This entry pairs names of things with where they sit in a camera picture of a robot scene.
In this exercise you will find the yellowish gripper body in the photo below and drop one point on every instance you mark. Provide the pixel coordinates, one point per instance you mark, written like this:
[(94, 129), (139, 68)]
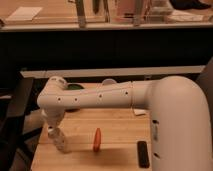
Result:
[(53, 123)]

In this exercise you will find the clear plastic bottle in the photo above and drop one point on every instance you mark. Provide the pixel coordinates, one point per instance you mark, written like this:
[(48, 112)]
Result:
[(59, 139)]

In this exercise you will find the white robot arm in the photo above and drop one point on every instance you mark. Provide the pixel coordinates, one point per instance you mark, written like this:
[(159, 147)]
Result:
[(181, 136)]

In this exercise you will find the green bowl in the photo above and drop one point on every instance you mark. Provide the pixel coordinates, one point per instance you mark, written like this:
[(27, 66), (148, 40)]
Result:
[(74, 86)]

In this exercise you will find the black chair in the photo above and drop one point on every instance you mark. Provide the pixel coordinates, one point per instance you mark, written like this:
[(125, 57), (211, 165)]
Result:
[(12, 126)]

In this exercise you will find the orange carrot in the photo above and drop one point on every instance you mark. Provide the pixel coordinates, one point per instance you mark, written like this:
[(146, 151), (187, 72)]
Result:
[(97, 140)]

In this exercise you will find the white plastic cup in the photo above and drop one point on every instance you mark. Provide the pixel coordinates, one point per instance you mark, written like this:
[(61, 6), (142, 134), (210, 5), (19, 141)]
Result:
[(108, 81)]

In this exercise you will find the white sponge block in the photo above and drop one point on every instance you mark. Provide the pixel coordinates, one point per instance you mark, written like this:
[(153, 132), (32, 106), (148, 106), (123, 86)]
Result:
[(139, 112)]

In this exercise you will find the black remote control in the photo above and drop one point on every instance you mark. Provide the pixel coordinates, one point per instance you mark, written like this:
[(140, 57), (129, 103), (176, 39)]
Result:
[(143, 157)]

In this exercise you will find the white paper sheet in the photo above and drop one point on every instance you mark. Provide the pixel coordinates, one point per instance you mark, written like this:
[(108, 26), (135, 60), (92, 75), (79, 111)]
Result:
[(23, 14)]

